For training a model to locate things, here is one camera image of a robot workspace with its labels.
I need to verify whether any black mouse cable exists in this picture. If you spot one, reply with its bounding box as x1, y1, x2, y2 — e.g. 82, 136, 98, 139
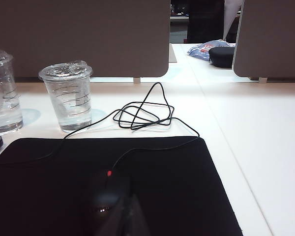
0, 82, 201, 173

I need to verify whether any clear lidded plastic cup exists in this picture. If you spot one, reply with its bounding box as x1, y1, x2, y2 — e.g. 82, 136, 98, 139
38, 59, 93, 133

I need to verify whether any black computer mouse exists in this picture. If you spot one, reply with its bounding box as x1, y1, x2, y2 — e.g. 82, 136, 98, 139
87, 169, 136, 222

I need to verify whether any clear cup with mermaid logo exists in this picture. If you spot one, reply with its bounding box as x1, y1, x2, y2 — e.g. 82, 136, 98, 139
0, 49, 24, 135

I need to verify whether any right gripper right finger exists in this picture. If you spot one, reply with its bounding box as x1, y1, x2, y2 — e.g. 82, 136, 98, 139
127, 193, 149, 236

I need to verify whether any black round zip case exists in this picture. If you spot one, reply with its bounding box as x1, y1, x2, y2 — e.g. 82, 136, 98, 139
208, 46, 236, 67

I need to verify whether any blue plastic bag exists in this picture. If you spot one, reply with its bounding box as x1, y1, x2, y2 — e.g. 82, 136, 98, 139
186, 39, 236, 61

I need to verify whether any narrow grey divider panel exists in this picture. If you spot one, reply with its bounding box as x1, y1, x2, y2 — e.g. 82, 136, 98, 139
232, 0, 295, 80

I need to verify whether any black mouse pad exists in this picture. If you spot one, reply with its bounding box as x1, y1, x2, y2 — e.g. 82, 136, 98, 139
0, 136, 244, 236

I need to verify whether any wide grey divider panel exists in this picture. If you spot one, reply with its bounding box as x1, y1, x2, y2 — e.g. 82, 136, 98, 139
0, 0, 172, 79

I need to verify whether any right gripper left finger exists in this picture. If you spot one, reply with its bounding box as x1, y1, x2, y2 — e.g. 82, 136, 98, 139
108, 195, 132, 236

